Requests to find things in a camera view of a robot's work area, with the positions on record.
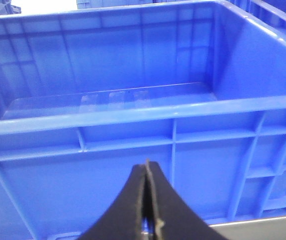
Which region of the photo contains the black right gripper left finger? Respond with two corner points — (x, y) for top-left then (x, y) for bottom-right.
(79, 164), (146, 240)

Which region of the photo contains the blue plastic crate right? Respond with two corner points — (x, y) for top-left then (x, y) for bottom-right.
(0, 0), (286, 240)

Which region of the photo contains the steel shelf front rail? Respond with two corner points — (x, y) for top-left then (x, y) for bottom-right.
(195, 216), (286, 240)

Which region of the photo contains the blue crate far background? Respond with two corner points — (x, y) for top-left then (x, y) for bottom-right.
(76, 0), (156, 10)

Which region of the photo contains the blue crate far right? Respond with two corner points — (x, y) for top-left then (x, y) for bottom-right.
(230, 0), (286, 34)

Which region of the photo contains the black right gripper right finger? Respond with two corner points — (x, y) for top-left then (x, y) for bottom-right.
(146, 161), (226, 240)

